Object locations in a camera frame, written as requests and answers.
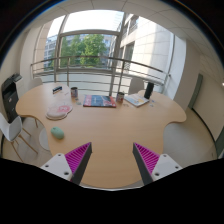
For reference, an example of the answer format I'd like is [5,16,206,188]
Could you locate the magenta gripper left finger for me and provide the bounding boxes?
[40,142,93,186]

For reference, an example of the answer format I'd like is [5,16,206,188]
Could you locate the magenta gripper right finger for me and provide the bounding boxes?
[132,142,183,186]

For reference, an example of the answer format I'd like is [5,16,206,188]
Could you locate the mint green computer mouse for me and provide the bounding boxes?
[51,127,64,139]

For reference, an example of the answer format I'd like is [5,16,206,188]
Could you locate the red and blue book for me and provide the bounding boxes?
[83,95,116,108]

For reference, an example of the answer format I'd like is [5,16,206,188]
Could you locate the light blue booklet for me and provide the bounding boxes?
[124,94,149,107]

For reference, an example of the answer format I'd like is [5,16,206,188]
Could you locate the dark mug on left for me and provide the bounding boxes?
[70,87,78,98]

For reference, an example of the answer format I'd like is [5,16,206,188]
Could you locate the mug near book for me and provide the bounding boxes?
[116,92,124,103]

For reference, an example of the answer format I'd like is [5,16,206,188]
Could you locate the white chair wooden legs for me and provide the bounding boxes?
[0,113,36,156]

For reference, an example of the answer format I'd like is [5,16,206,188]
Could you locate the small dark blue box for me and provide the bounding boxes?
[52,86,62,94]

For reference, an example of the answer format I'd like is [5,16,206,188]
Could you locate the metal balcony railing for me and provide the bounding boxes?
[31,56,169,95]

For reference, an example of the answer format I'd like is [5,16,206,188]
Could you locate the black printer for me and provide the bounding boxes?
[1,73,23,123]

